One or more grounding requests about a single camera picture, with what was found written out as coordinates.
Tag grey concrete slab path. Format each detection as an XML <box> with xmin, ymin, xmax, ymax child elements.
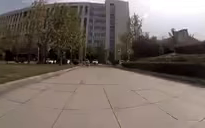
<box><xmin>0</xmin><ymin>65</ymin><xmax>205</xmax><ymax>128</ymax></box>

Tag row of parked cars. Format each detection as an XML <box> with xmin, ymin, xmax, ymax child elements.
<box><xmin>44</xmin><ymin>58</ymin><xmax>100</xmax><ymax>66</ymax></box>

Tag dark trimmed hedge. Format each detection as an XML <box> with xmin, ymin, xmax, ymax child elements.
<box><xmin>120</xmin><ymin>61</ymin><xmax>205</xmax><ymax>81</ymax></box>

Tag large grey glass building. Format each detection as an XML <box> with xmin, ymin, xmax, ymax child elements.
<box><xmin>0</xmin><ymin>0</ymin><xmax>131</xmax><ymax>64</ymax></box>

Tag thin bare tree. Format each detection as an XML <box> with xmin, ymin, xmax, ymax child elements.
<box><xmin>120</xmin><ymin>13</ymin><xmax>144</xmax><ymax>62</ymax></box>

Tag low distant building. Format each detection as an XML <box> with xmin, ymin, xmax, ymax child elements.
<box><xmin>158</xmin><ymin>28</ymin><xmax>205</xmax><ymax>55</ymax></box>

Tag pale concrete kerb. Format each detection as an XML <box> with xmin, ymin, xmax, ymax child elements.
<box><xmin>0</xmin><ymin>65</ymin><xmax>82</xmax><ymax>98</ymax></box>

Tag row of leafy trees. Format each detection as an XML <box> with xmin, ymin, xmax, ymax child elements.
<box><xmin>0</xmin><ymin>0</ymin><xmax>88</xmax><ymax>66</ymax></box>

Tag raised grass bank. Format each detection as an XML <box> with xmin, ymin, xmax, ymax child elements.
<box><xmin>135</xmin><ymin>52</ymin><xmax>205</xmax><ymax>65</ymax></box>

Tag dry grass lawn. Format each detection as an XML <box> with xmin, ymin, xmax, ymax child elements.
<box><xmin>0</xmin><ymin>62</ymin><xmax>77</xmax><ymax>88</ymax></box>

